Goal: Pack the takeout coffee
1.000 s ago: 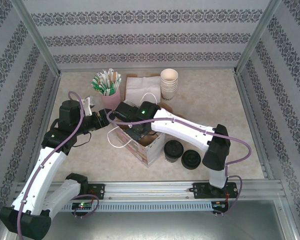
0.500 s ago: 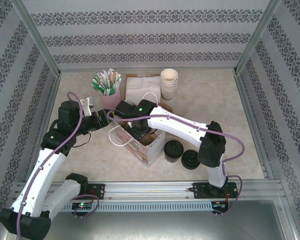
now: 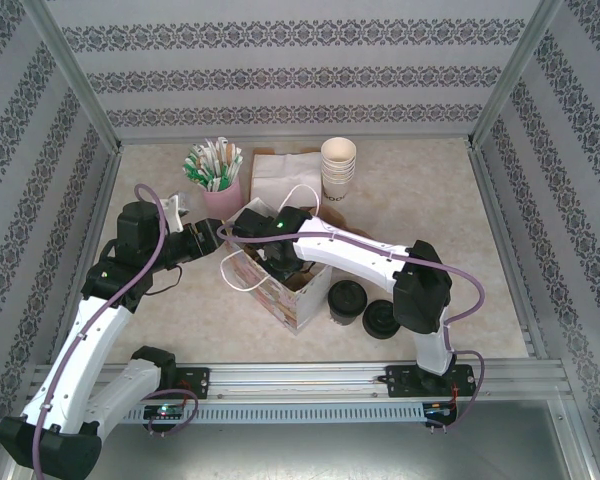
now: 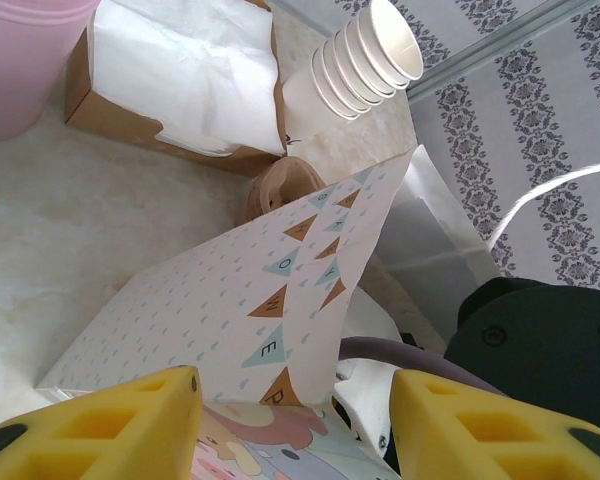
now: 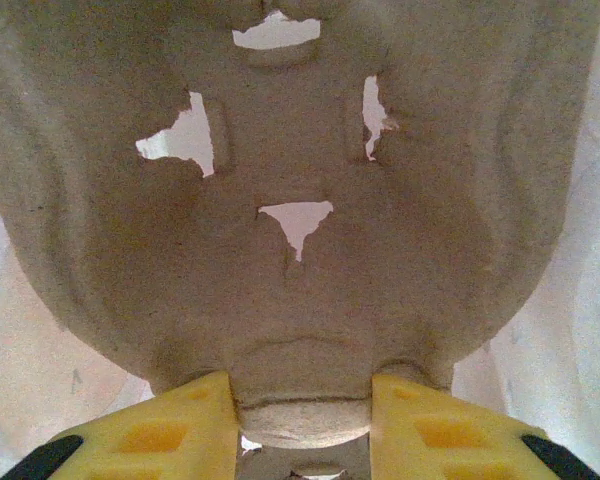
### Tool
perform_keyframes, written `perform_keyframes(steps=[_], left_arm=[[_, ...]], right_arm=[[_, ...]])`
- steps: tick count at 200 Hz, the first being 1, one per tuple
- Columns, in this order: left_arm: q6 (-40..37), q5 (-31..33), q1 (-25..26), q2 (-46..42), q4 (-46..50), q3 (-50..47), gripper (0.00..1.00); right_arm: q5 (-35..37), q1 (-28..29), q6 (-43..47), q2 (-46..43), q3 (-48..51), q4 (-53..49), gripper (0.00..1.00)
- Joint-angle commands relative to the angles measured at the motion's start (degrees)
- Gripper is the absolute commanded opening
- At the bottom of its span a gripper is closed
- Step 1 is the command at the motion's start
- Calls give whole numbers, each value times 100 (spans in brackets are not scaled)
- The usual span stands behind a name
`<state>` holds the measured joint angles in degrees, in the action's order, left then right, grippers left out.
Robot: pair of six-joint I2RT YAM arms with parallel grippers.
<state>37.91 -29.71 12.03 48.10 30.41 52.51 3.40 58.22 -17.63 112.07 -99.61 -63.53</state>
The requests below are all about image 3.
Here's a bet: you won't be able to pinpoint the cartoon animal paper bag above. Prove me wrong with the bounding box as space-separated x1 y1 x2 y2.
219 184 334 337

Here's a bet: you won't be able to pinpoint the coffee cup with black lid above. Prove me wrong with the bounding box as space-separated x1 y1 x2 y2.
328 279 370 327

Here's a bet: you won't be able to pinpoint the black coffee cup lid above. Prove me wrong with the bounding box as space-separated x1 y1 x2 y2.
362 298 404 339

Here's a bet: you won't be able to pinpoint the white paper napkins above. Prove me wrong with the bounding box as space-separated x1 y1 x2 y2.
249 152 324 211

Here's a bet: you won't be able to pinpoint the pink cup holder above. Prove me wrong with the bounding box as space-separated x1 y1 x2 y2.
202 177 244 221

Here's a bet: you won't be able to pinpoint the brown cardboard napkin box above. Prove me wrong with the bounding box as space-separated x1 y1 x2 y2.
252 147 321 157

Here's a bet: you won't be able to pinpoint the white paper cup stack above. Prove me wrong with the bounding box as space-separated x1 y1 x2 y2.
320 137 357 201

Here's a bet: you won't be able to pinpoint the thin black cable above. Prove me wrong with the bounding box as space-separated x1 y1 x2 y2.
142 264 184 297

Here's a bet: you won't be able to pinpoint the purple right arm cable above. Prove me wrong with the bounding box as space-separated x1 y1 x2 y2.
215 222 486 434

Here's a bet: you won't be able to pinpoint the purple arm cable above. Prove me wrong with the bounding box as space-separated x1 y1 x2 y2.
29 183 171 479
215 222 486 434

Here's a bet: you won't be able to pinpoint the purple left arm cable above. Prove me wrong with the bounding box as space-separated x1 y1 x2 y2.
29 183 171 479

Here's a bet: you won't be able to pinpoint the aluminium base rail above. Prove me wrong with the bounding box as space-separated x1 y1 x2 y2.
29 362 569 401

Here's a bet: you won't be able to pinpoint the aluminium frame post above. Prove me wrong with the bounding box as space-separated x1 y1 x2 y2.
467 0 566 149
19 0 124 154

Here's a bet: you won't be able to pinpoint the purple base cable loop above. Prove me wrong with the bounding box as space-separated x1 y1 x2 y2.
145 388 200 437

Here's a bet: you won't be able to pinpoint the slotted grey cable duct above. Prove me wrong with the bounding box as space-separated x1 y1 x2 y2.
122 402 461 426

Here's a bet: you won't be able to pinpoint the grey metal base plate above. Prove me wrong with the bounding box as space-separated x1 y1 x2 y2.
9 399 596 480

